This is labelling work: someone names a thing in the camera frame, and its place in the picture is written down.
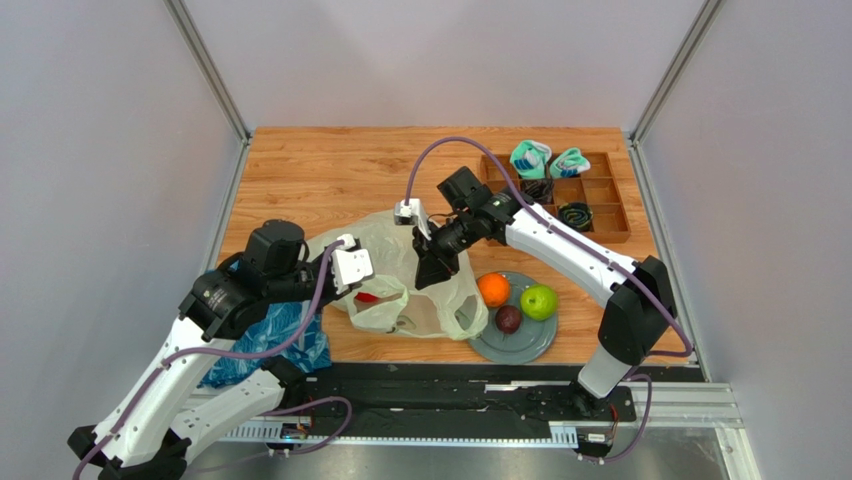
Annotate blue leaf-pattern cloth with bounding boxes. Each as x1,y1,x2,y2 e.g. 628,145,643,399
196,260,332,390

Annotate black rolled sock upper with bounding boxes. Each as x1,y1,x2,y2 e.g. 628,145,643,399
520,179,554,205

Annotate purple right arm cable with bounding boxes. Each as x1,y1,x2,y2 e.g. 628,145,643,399
403,136,695,465

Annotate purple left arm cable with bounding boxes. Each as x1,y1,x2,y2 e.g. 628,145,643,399
70,239,356,480

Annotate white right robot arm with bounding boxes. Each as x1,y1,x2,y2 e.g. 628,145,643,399
394,167,676,418

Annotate pale yellow plastic bag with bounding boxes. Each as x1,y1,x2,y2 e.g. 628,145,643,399
308,210,489,341

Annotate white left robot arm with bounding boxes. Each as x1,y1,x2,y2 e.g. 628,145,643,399
68,220,374,479

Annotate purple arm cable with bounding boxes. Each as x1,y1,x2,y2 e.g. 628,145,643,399
403,136,695,465
70,239,356,480

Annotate brown compartment tray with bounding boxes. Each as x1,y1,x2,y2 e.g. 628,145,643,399
497,152,631,244

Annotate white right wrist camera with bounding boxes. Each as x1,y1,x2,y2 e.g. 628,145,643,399
393,198,431,240

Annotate teal white sock right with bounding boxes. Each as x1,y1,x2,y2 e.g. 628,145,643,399
548,147,591,179

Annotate teal white sock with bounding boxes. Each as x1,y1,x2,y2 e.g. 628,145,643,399
548,147,591,179
510,140,552,180

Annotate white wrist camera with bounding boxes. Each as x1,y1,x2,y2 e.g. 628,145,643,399
331,234,375,294
393,198,431,240

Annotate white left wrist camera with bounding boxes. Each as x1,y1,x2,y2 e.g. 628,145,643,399
331,234,375,294

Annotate teal white sock left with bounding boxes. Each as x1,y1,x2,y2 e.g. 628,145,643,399
510,140,552,180

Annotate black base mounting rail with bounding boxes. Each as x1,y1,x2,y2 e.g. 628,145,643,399
240,361,706,442

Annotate red fake fruit in bag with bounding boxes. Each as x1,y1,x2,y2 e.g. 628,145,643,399
354,292,380,305

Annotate green fake apple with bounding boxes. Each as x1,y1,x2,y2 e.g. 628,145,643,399
519,284,559,321

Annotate grey round plate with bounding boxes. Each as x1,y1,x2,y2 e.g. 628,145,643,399
468,271,559,365

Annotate orange fake orange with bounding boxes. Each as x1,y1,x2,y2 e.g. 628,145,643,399
477,272,511,308

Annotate dark red fake plum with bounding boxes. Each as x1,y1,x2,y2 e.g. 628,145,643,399
494,305,523,335

